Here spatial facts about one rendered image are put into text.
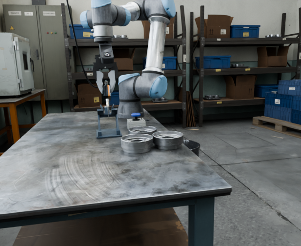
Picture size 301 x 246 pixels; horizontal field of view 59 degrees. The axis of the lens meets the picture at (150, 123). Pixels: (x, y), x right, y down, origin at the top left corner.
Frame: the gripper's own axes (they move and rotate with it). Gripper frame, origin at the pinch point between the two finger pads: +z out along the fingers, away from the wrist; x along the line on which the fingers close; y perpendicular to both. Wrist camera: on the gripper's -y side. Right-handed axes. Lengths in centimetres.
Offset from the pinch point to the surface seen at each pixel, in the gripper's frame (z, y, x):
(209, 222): 28, -54, -21
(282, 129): 94, 248, -275
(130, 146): 15.1, -28.7, -5.4
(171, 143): 15.2, -28.2, -18.5
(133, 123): 14.1, -0.3, -10.1
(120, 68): -6, 327, -36
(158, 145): 16.1, -26.3, -14.8
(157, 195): 18, -57, -7
